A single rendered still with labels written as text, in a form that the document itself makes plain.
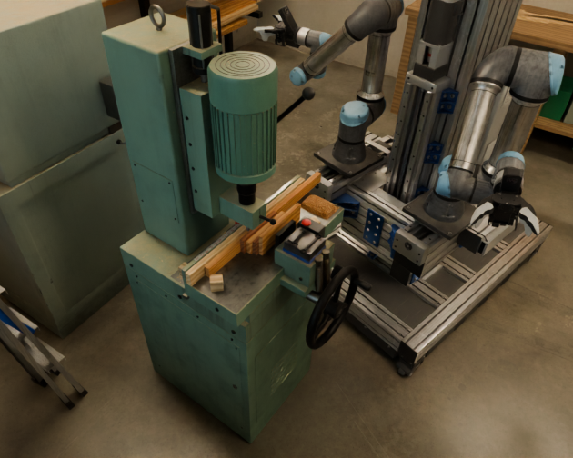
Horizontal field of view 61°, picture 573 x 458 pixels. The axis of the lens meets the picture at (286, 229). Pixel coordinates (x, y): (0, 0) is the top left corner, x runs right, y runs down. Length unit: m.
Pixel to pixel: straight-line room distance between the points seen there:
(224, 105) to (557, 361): 2.09
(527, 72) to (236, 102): 0.87
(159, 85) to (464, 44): 1.05
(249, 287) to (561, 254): 2.26
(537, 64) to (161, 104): 1.07
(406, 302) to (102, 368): 1.46
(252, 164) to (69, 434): 1.49
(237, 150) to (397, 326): 1.29
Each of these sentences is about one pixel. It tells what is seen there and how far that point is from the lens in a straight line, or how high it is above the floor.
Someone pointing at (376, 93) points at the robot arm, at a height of 1.08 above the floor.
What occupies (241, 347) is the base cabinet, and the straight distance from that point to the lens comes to 1.61.
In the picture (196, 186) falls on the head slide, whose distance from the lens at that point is 1.52.
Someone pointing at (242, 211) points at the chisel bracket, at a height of 1.06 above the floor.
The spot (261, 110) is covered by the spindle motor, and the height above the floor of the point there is 1.42.
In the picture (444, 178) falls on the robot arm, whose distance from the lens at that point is 1.56.
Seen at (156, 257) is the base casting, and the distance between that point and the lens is 1.74.
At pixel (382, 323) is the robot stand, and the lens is 2.29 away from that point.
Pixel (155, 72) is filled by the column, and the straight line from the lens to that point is 1.34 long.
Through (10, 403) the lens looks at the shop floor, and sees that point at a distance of 2.54.
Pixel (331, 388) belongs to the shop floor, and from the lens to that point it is 2.33.
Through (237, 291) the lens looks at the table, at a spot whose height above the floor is 0.90.
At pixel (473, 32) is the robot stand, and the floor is 1.43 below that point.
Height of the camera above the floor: 2.01
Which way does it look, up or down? 42 degrees down
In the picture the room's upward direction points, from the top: 2 degrees clockwise
